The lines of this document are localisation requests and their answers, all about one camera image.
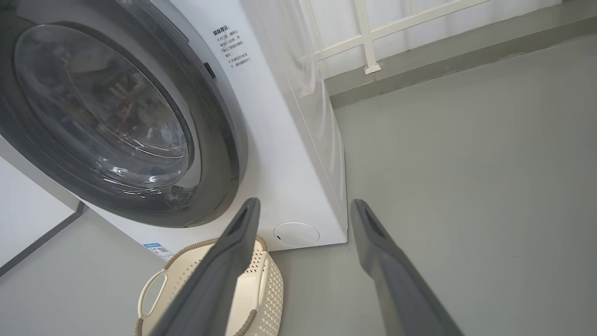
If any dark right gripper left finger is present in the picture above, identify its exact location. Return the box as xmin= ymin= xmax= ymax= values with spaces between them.
xmin=149 ymin=197 xmax=261 ymax=336

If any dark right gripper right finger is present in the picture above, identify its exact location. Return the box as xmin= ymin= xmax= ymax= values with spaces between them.
xmin=350 ymin=199 xmax=465 ymax=336

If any round black glass washer door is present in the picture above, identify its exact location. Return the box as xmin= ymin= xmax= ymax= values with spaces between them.
xmin=0 ymin=0 xmax=249 ymax=228

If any white front-load washing machine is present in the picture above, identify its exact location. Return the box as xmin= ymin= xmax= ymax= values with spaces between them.
xmin=0 ymin=0 xmax=348 ymax=256

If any cream perforated laundry basket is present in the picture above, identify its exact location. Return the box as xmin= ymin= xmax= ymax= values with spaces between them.
xmin=135 ymin=235 xmax=284 ymax=336

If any blue energy label sticker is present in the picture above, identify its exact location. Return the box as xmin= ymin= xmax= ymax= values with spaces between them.
xmin=143 ymin=242 xmax=174 ymax=261

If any round white filter cover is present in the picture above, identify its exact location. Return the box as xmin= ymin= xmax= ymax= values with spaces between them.
xmin=273 ymin=222 xmax=320 ymax=248

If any black printed warning text label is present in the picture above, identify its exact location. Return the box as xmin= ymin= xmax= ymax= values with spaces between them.
xmin=212 ymin=26 xmax=252 ymax=68

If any white metal railing frame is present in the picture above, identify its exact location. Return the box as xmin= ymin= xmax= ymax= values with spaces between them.
xmin=298 ymin=0 xmax=490 ymax=75

